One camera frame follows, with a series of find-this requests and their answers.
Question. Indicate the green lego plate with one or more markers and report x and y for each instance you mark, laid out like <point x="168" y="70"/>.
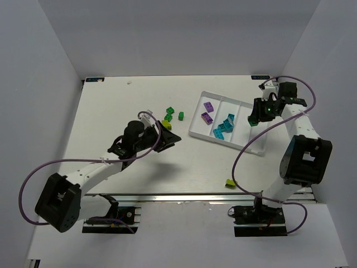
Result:
<point x="166" y="124"/>

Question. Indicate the blue label left corner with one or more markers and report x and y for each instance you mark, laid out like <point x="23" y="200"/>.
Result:
<point x="94" y="80"/>

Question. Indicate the white compartment sorting tray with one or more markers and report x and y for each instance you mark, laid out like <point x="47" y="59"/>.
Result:
<point x="224" y="121"/>

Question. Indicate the blue label right corner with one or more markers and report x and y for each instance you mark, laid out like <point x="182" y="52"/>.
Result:
<point x="260" y="77"/>

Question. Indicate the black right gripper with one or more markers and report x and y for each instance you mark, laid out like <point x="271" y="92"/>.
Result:
<point x="257" y="110"/>

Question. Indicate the teal square lego brick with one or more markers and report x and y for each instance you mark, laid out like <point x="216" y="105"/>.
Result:
<point x="225" y="127"/>

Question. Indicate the green and yellow lego stack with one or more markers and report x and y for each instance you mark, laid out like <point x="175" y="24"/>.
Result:
<point x="252" y="123"/>

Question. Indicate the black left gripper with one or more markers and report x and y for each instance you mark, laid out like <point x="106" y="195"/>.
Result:
<point x="159" y="137"/>

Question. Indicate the green lego brick middle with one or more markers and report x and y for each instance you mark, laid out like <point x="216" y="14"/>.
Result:
<point x="168" y="117"/>

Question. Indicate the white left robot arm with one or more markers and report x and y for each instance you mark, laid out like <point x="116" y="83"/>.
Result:
<point x="63" y="200"/>

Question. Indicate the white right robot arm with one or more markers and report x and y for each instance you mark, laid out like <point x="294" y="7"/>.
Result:
<point x="307" y="155"/>

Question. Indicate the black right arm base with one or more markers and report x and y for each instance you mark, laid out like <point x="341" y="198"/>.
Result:
<point x="258" y="220"/>

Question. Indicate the green lego brick top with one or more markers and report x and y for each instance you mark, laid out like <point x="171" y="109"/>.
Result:
<point x="170" y="110"/>

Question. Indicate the blue label corner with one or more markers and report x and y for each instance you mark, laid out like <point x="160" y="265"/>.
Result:
<point x="260" y="77"/>
<point x="94" y="80"/>

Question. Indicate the teal long lego brick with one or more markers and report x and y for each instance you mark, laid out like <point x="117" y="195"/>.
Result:
<point x="218" y="134"/>

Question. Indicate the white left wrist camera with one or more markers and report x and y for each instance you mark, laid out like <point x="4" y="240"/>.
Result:
<point x="146" y="119"/>

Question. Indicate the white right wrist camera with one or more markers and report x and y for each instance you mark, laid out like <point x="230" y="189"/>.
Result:
<point x="269" y="88"/>

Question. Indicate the purple lego brick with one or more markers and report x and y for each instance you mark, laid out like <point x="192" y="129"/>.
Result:
<point x="209" y="107"/>
<point x="206" y="118"/>

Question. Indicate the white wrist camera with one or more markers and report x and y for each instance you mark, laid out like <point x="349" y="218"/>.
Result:
<point x="146" y="119"/>
<point x="269" y="88"/>

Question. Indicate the yellow-green lego brick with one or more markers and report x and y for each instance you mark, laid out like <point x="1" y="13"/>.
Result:
<point x="230" y="184"/>

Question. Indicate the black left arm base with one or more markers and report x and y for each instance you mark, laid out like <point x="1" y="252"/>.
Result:
<point x="119" y="219"/>

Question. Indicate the small green lego brick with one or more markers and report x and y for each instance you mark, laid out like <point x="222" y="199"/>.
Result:
<point x="180" y="116"/>

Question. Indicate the blue decorated lego brick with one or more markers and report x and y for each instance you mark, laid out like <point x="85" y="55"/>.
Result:
<point x="230" y="119"/>

